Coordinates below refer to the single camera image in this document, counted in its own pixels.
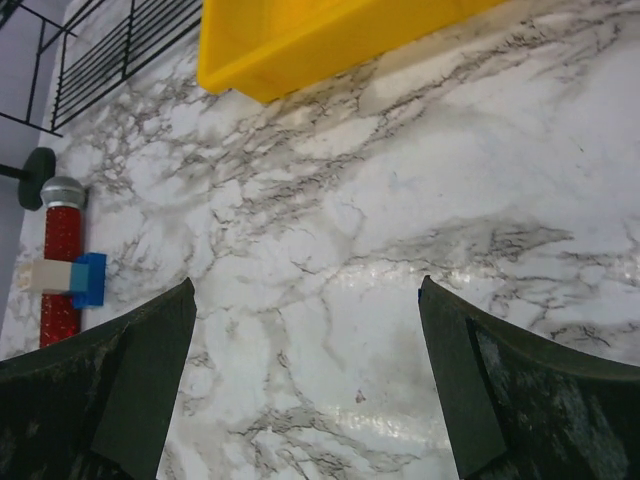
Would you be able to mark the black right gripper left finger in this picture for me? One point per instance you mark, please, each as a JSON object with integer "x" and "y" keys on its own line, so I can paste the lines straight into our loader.
{"x": 98, "y": 405}

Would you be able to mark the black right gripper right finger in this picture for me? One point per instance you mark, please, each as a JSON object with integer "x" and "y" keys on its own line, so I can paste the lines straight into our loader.
{"x": 519, "y": 406}

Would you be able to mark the blue toy brick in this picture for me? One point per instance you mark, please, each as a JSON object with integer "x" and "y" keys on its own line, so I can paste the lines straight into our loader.
{"x": 88, "y": 280}

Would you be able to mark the white toy brick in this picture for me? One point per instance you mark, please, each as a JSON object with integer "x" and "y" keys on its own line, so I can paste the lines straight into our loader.
{"x": 49, "y": 276}

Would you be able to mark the red cylindrical can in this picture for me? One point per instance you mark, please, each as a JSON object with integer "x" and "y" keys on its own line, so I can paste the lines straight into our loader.
{"x": 64, "y": 198}

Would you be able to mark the yellow plastic tray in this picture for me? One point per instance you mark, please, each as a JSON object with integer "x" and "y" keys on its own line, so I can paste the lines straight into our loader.
{"x": 267, "y": 49}

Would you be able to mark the black wire rack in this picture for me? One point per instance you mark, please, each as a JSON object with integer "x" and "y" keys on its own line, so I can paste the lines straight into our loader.
{"x": 146, "y": 30}

